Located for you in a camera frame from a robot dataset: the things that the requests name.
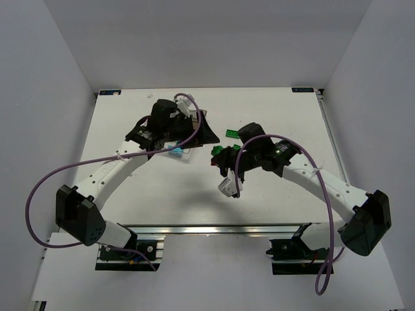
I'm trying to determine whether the light blue lego brick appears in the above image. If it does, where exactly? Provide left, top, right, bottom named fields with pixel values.
left=169, top=147, right=184, bottom=158

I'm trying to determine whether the dark green small lego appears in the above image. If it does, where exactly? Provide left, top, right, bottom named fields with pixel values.
left=211, top=145, right=224, bottom=156

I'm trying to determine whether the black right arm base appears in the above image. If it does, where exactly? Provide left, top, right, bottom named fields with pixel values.
left=265, top=223, right=329, bottom=275

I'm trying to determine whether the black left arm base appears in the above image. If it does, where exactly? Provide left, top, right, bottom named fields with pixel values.
left=95, top=227, right=165, bottom=272

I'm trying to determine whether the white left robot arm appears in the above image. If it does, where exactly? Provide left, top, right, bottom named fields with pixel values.
left=56, top=99, right=220, bottom=249

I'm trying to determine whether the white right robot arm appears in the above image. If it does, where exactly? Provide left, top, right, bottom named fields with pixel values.
left=211, top=122, right=392, bottom=260

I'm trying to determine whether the green flat lego plate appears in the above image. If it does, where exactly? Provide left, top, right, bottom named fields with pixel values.
left=225, top=129, right=239, bottom=139

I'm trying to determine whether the clear divided plastic container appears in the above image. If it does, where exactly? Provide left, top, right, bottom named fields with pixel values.
left=161, top=109, right=207, bottom=163

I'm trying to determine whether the black label sticker left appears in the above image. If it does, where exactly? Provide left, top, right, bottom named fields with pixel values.
left=99, top=89, right=121, bottom=96

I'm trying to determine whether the black label sticker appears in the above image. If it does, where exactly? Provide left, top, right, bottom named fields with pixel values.
left=291, top=87, right=314, bottom=93
left=99, top=89, right=121, bottom=96

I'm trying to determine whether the black label sticker right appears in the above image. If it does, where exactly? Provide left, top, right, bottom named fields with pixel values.
left=291, top=87, right=314, bottom=93

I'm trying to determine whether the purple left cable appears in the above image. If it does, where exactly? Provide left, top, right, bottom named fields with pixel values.
left=25, top=93, right=205, bottom=271

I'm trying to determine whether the purple cable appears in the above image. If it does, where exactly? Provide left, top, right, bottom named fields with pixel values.
left=25, top=93, right=205, bottom=271
left=234, top=135, right=345, bottom=296

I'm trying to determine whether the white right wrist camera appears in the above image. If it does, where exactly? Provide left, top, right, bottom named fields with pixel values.
left=218, top=170, right=243, bottom=198

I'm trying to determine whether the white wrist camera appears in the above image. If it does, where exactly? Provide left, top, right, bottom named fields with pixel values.
left=218, top=170, right=243, bottom=198
left=176, top=97, right=192, bottom=117

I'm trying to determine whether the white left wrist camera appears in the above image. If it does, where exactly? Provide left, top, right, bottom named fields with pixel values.
left=176, top=97, right=192, bottom=117

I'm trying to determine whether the aluminium frame rail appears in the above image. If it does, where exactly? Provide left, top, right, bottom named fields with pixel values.
left=98, top=93, right=337, bottom=235

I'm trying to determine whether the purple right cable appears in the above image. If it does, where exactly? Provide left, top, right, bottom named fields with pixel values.
left=234, top=135, right=345, bottom=296

